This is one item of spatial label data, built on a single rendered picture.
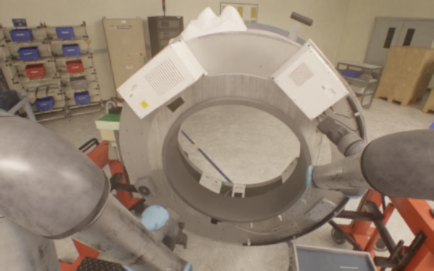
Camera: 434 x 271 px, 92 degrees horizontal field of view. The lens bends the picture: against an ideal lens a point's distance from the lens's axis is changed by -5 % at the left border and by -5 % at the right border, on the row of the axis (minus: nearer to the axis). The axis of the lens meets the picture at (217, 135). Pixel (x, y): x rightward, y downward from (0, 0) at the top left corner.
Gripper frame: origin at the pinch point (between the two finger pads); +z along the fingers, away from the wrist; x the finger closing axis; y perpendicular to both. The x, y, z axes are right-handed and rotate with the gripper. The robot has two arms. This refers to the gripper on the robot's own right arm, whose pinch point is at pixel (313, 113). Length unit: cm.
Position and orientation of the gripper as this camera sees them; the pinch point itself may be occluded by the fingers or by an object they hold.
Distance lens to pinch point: 110.7
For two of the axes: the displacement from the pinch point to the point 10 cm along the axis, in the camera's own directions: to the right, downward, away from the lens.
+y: 6.7, 4.7, 5.7
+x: 6.9, -6.7, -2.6
